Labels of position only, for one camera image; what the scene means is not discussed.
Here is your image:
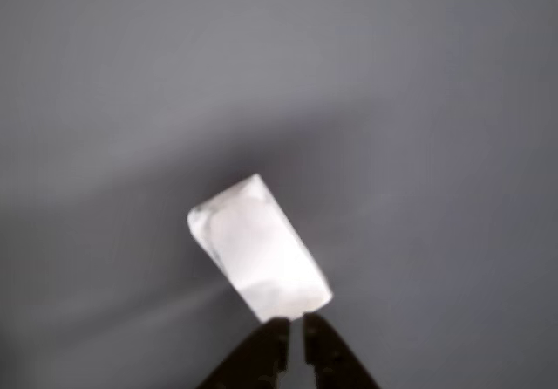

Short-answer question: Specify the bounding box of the white block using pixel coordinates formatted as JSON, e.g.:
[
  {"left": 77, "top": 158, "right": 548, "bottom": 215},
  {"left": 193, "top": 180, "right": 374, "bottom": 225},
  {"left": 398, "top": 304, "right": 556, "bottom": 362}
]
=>
[{"left": 187, "top": 173, "right": 334, "bottom": 323}]

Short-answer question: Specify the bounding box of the dark gray table mat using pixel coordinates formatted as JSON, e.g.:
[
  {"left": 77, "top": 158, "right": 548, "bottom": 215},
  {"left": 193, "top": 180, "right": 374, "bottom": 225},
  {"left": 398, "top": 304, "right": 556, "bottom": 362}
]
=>
[{"left": 0, "top": 0, "right": 558, "bottom": 389}]

